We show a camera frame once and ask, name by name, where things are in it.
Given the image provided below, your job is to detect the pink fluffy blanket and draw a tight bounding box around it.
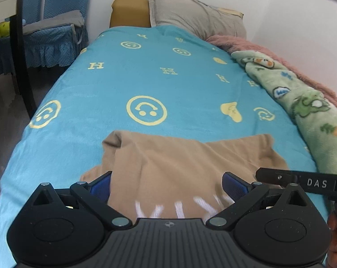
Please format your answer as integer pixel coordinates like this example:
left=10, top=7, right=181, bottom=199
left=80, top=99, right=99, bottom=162
left=206, top=35, right=337, bottom=108

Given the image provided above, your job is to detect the green cartoon fleece blanket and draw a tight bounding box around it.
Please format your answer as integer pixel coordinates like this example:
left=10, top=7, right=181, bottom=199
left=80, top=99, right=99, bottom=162
left=231, top=50, right=337, bottom=174

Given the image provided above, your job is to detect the grey folded cloth on chair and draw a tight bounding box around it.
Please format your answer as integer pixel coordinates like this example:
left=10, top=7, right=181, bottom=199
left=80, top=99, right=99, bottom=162
left=23, top=10, right=85, bottom=35

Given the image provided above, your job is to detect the white black desk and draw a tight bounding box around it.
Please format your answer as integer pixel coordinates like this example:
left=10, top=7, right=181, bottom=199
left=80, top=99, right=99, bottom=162
left=0, top=0, right=37, bottom=117

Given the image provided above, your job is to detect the grey pillow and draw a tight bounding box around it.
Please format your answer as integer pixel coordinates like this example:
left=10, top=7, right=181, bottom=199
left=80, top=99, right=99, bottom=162
left=148, top=0, right=246, bottom=40

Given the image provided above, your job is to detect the teal patterned bed sheet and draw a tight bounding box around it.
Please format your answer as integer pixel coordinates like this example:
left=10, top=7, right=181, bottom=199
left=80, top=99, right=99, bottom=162
left=0, top=26, right=316, bottom=267

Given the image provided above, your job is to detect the person right hand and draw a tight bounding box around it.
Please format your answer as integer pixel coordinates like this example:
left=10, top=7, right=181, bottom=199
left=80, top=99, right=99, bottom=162
left=326, top=212, right=337, bottom=268

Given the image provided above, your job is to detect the tan t-shirt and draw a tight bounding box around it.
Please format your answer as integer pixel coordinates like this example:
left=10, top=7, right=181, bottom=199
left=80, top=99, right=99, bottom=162
left=81, top=131, right=287, bottom=221

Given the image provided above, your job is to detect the green plush toy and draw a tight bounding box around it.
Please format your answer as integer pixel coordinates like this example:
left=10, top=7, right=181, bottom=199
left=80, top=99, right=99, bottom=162
left=0, top=21, right=10, bottom=39

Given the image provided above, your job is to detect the mustard yellow headboard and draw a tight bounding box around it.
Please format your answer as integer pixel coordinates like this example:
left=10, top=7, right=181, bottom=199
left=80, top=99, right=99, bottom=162
left=109, top=0, right=151, bottom=28

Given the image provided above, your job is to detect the near blue covered chair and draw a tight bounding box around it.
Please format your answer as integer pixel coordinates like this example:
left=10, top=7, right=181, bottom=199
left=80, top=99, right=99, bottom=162
left=23, top=0, right=89, bottom=68

